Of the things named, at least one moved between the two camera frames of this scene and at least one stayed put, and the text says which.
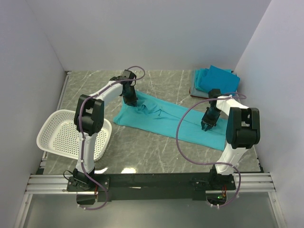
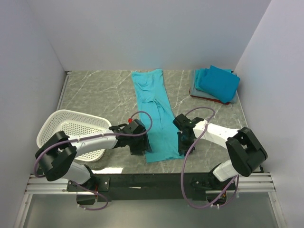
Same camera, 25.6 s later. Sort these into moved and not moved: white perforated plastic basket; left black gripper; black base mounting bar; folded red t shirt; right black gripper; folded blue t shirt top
Moved: right black gripper; left black gripper
Not moved: black base mounting bar; white perforated plastic basket; folded blue t shirt top; folded red t shirt
